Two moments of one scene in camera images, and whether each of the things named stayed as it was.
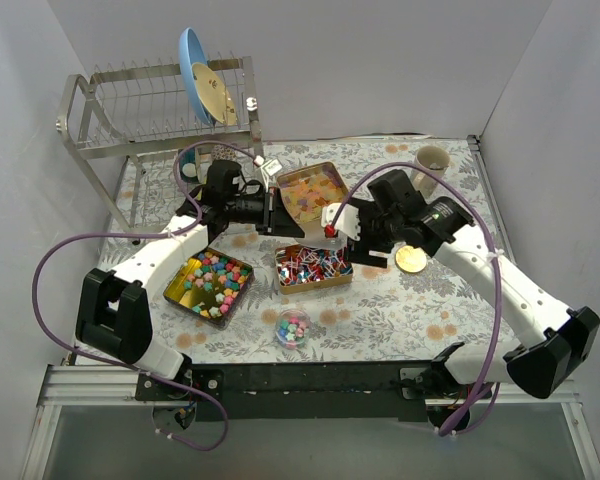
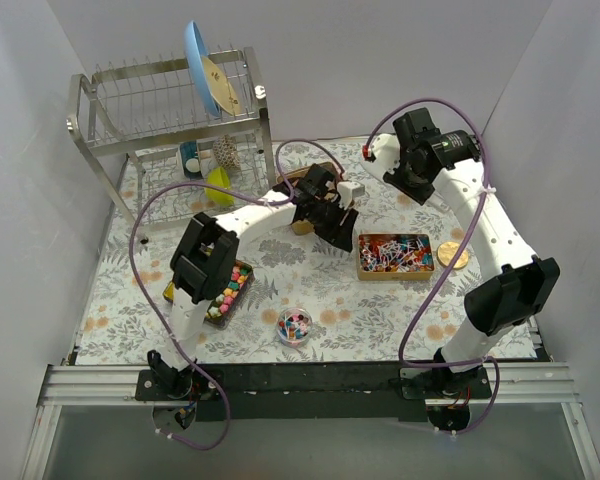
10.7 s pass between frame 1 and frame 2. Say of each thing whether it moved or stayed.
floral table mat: stayed
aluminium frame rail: stayed
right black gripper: moved
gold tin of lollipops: moved
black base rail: stayed
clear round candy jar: stayed
